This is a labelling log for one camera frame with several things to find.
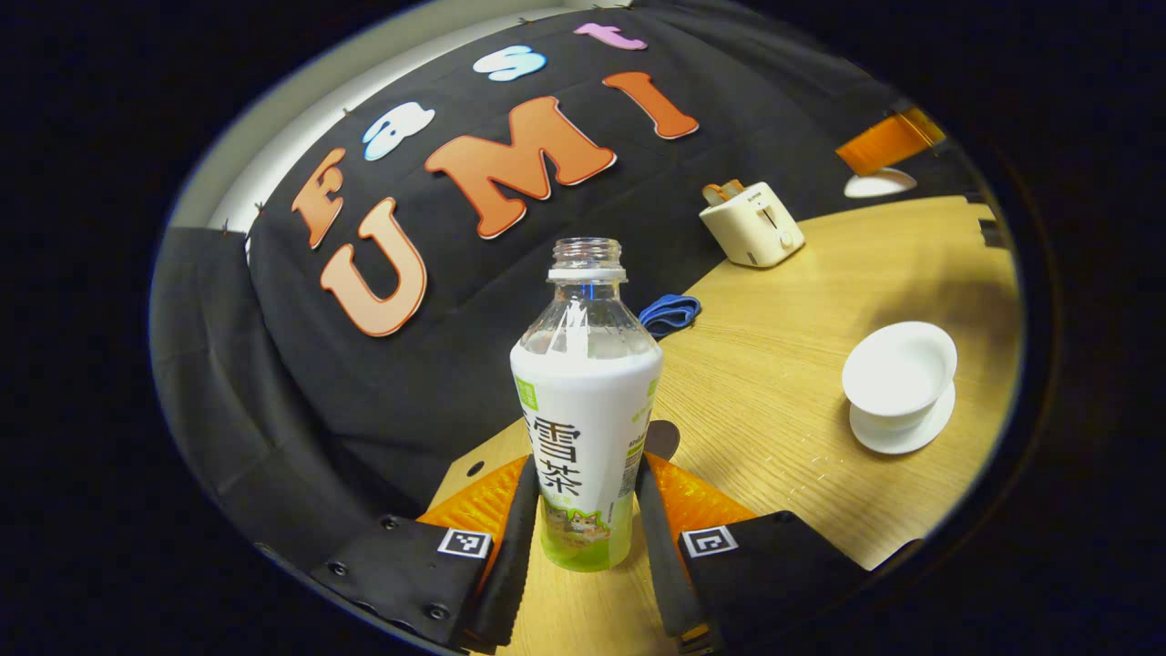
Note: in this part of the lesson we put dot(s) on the white saucer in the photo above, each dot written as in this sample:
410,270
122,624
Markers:
897,442

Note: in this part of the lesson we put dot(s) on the white teacup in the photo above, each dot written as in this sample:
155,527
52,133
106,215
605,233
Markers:
897,369

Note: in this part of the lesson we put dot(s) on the brown toast slice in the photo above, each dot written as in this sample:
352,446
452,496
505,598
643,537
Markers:
734,189
713,191

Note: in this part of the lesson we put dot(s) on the cream toaster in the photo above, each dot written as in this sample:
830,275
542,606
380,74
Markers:
751,228

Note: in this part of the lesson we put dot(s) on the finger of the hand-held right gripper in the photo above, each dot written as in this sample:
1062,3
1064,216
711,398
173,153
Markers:
884,141

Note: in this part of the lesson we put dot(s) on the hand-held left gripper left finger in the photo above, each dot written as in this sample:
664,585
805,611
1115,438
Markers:
519,547

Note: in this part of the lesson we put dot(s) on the black backdrop cloth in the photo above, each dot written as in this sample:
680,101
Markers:
437,383

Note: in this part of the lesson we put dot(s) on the blue cloth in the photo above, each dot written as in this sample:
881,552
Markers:
669,312

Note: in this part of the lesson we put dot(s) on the white-labelled water bottle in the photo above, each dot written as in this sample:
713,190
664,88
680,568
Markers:
583,410

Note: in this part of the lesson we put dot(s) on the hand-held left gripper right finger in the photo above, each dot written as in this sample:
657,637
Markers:
660,556

